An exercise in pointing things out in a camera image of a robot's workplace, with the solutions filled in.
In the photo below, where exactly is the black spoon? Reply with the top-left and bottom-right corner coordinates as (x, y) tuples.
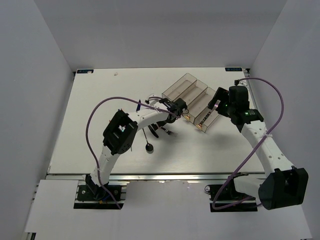
(142, 128), (154, 154)

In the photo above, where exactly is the blue plastic knife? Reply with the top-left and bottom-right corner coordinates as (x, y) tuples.
(136, 100), (141, 111)

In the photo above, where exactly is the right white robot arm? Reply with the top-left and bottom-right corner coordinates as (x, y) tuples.
(208, 85), (309, 210)

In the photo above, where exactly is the left blue table label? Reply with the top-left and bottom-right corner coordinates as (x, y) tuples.
(76, 69), (94, 74)

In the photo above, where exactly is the clear four-compartment organizer tray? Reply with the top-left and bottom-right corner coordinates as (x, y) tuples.
(161, 73), (219, 133)

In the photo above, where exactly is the aluminium front table rail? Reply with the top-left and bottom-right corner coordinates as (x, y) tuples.
(47, 172), (266, 183)

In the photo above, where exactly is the aluminium table rail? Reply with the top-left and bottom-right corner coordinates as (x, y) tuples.
(47, 172), (266, 183)
(243, 68), (255, 102)

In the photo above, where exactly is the blue table label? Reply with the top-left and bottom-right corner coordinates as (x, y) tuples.
(224, 67), (243, 72)
(76, 69), (94, 74)

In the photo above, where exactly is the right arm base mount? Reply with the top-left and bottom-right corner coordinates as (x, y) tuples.
(204, 184), (260, 213)

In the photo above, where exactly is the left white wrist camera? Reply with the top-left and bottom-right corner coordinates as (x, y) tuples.
(144, 94), (162, 106)

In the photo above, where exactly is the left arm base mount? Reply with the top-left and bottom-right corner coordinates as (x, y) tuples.
(73, 184), (126, 210)

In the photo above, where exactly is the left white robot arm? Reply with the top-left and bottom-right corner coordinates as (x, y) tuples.
(85, 96), (188, 200)

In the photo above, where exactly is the right blue table label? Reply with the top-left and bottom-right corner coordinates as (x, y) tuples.
(224, 67), (243, 72)

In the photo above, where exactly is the aluminium right table rail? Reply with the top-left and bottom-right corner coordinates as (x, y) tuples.
(243, 68), (255, 102)

